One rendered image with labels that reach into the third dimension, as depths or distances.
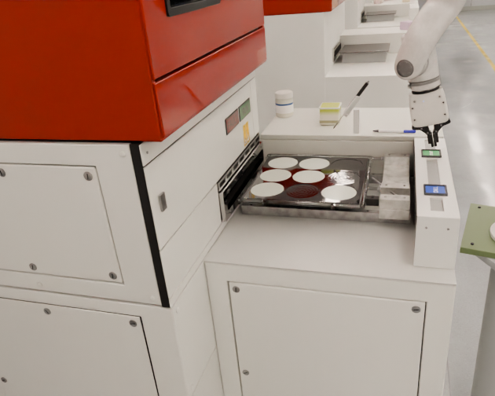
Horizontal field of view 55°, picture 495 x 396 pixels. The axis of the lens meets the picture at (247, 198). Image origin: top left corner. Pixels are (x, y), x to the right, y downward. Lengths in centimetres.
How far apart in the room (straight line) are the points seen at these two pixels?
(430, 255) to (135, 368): 80
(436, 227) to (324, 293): 31
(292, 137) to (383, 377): 84
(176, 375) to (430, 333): 64
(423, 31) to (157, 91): 72
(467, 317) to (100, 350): 167
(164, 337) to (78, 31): 71
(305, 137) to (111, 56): 94
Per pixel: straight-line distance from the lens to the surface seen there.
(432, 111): 148
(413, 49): 135
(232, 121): 147
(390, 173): 161
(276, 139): 175
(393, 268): 124
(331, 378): 145
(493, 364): 159
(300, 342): 138
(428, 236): 121
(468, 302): 255
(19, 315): 146
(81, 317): 132
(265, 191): 146
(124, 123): 97
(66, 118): 104
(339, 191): 144
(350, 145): 171
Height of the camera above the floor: 151
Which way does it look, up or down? 26 degrees down
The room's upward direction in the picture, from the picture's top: 6 degrees counter-clockwise
